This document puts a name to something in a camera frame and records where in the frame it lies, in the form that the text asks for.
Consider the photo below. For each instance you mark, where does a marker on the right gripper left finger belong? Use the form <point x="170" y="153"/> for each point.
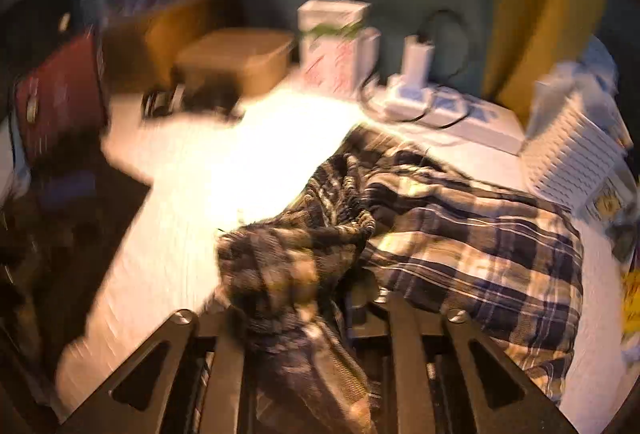
<point x="193" y="374"/>

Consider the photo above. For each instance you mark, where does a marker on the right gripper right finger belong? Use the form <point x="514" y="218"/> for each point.
<point x="438" y="373"/>

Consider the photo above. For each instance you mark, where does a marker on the plaid pajama pants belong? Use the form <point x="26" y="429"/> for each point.
<point x="438" y="238"/>

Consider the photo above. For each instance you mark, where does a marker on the black folded garment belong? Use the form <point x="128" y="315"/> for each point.
<point x="58" y="242"/>

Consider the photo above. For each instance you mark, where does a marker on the yellow plastic bag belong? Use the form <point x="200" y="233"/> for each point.
<point x="630" y="311"/>

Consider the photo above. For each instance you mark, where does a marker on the white bear mug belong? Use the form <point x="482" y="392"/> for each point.
<point x="610" y="201"/>

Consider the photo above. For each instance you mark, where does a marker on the white plastic basket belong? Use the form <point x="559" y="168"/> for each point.
<point x="569" y="159"/>

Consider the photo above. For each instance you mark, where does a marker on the white power strip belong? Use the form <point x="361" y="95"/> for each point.
<point x="441" y="108"/>

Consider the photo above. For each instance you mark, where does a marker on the tablet with red screen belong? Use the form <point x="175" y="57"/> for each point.
<point x="63" y="96"/>

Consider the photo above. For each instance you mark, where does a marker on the brown plastic food container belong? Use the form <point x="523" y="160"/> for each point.
<point x="252" y="60"/>

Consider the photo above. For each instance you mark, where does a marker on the white plastic bag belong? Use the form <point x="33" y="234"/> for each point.
<point x="591" y="83"/>

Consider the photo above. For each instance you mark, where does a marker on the cardboard box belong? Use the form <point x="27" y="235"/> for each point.
<point x="139" y="51"/>

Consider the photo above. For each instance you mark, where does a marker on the green white milk carton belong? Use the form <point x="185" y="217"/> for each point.
<point x="330" y="33"/>

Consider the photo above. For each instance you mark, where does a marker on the white charger with cable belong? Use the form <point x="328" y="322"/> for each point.
<point x="417" y="64"/>

